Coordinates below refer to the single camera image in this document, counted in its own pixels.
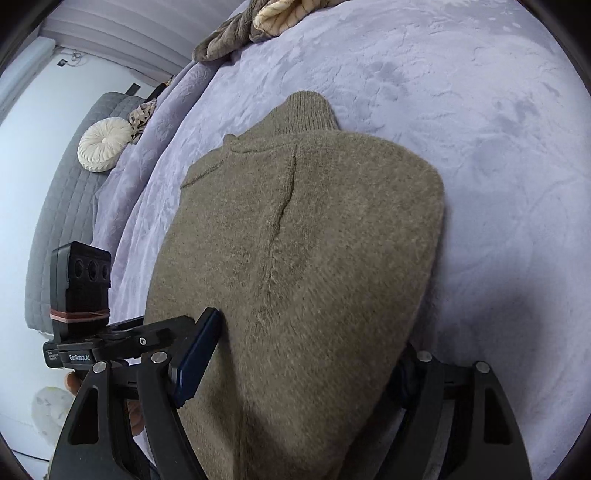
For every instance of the brown knit sweater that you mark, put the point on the brown knit sweater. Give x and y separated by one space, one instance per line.
300 254

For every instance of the grey quilted headboard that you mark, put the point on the grey quilted headboard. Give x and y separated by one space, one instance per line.
60 207

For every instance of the small beige crumpled cloth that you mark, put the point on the small beige crumpled cloth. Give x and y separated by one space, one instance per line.
141 117

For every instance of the grey-brown fleece garment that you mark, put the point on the grey-brown fleece garment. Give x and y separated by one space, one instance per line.
217 44

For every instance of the lavender plush blanket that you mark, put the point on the lavender plush blanket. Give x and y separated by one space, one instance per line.
485 161

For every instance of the white pleated curtains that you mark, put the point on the white pleated curtains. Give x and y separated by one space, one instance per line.
138 41

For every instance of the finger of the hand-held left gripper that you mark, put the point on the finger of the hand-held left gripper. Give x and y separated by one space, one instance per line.
138 334

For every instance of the cream striped fleece robe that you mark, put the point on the cream striped fleece robe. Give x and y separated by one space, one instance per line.
277 14

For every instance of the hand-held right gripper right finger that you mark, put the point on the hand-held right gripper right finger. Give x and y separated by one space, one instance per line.
431 392

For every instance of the round white pleated cushion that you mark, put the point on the round white pleated cushion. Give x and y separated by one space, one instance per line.
101 145

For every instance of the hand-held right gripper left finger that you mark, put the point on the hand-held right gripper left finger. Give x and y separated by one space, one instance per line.
198 355

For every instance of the person's left hand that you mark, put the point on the person's left hand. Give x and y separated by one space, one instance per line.
74 383

